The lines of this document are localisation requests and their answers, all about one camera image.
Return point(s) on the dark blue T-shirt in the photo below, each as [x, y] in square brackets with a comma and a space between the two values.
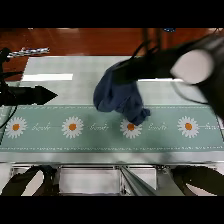
[113, 95]

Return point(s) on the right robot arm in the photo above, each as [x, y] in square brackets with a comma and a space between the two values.
[200, 76]

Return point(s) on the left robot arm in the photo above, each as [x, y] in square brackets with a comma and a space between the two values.
[23, 95]

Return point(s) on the silver frame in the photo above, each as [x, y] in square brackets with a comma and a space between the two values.
[90, 180]

